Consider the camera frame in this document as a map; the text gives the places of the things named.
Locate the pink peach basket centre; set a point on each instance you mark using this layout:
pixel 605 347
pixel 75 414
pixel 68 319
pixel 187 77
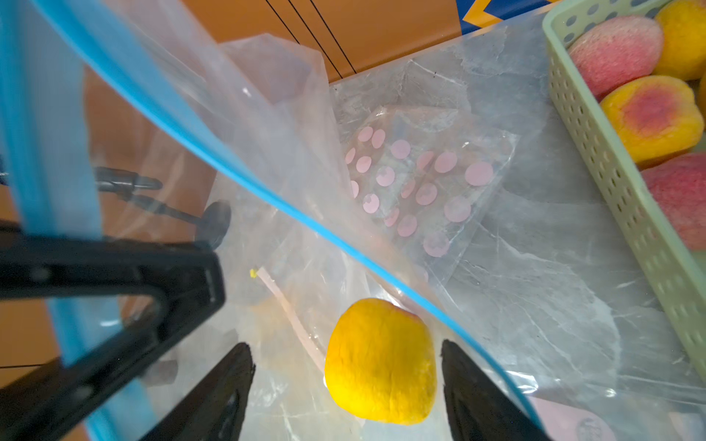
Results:
pixel 616 52

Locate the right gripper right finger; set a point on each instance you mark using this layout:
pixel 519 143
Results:
pixel 477 409

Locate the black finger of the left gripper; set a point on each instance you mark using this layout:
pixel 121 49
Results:
pixel 184 282

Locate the clear blue-zipper zip bag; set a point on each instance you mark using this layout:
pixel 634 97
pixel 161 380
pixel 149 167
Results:
pixel 141 86

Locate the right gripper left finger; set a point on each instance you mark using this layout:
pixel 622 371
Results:
pixel 216 408

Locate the pink-dotted zip bag near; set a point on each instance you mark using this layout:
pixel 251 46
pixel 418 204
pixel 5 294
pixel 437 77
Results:
pixel 616 420

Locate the pink-dotted zip bag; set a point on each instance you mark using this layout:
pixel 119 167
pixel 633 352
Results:
pixel 616 420
pixel 426 175

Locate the black microphone on stand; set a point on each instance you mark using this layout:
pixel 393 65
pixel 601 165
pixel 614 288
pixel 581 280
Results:
pixel 211 228

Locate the orange topped yellow peach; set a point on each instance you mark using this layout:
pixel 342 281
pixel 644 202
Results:
pixel 656 118

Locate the green plastic fruit basket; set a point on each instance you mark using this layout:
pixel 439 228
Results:
pixel 675 273

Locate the pink-dotted zip bag far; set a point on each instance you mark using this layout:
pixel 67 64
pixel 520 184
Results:
pixel 426 175

